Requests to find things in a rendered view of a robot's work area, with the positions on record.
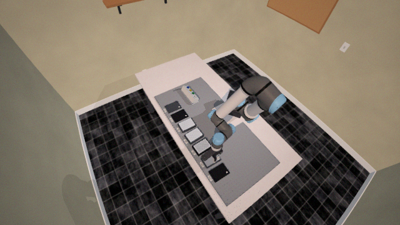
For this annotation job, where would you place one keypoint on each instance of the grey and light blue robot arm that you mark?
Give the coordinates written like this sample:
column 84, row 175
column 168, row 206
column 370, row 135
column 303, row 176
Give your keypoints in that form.
column 269, row 98

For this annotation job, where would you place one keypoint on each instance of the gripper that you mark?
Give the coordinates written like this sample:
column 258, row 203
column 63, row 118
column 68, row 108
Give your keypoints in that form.
column 214, row 155

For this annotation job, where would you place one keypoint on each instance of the white operator button panel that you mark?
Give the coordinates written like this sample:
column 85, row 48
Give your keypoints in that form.
column 190, row 95

